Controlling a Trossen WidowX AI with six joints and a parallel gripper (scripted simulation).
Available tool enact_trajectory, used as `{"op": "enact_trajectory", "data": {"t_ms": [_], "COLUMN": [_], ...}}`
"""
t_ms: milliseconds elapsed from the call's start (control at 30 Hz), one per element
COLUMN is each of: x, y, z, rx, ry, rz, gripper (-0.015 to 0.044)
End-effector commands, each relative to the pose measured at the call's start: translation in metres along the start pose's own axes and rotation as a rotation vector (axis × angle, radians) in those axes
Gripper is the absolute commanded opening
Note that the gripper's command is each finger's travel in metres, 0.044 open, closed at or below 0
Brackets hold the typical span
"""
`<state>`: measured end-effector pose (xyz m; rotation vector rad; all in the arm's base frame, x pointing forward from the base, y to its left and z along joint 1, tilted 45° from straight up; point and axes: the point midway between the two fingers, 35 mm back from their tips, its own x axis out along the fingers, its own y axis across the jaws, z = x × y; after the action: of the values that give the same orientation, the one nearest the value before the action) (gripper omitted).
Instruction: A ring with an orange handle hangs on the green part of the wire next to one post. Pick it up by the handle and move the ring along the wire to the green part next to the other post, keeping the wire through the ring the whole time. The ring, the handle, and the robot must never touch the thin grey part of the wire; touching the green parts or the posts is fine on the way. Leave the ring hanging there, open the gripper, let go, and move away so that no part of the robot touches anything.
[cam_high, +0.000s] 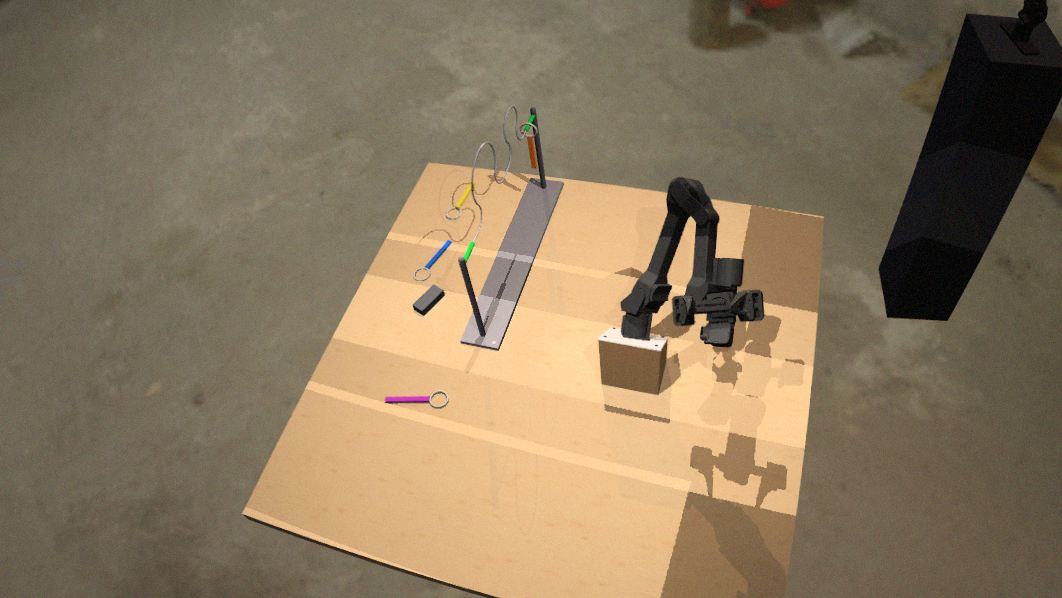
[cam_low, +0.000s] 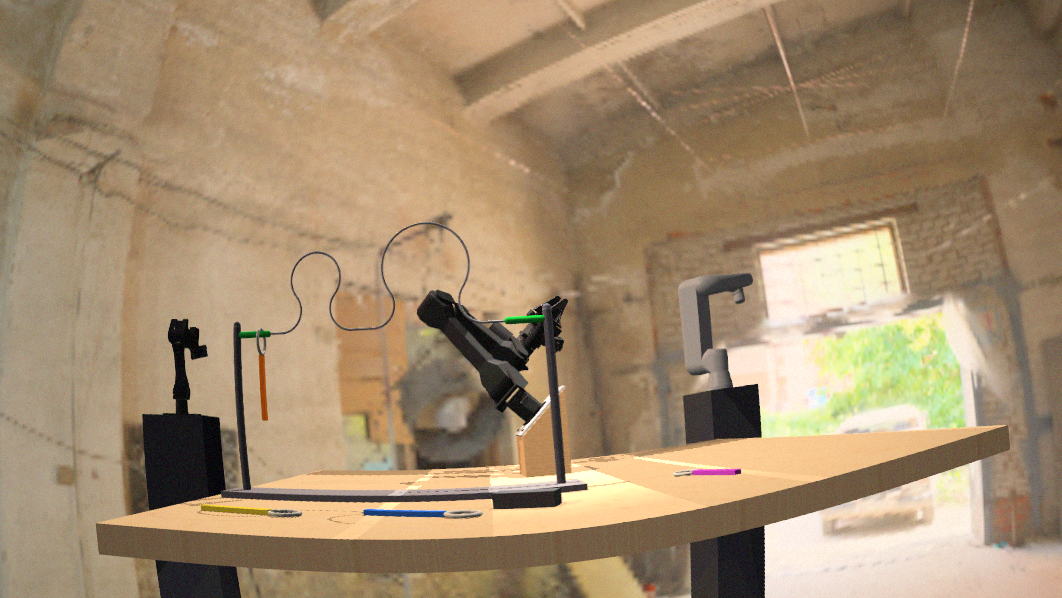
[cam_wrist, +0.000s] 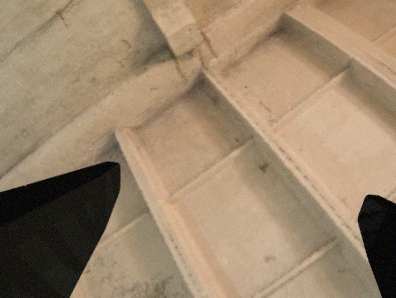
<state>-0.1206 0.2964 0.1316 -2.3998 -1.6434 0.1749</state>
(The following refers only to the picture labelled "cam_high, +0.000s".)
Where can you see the blue handle with grey metal loop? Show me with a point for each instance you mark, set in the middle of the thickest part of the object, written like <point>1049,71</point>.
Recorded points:
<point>432,261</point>

